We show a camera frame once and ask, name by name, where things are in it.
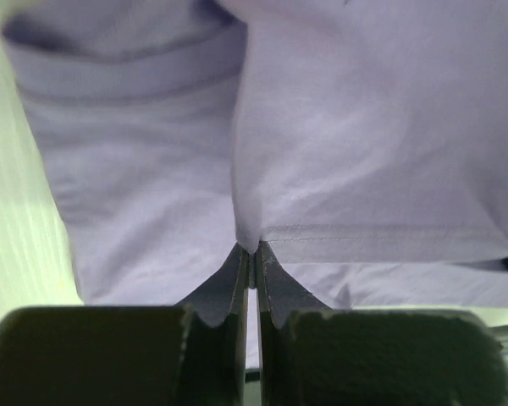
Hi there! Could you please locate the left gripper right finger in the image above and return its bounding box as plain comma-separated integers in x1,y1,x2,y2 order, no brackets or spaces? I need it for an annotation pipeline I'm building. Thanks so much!
254,243,508,405

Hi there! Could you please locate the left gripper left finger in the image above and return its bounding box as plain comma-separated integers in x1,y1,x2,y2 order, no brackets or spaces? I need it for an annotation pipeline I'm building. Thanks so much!
0,247,249,405

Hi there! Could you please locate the purple t shirt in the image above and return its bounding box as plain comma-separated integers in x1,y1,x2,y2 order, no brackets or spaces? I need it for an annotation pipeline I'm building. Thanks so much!
0,1,508,309

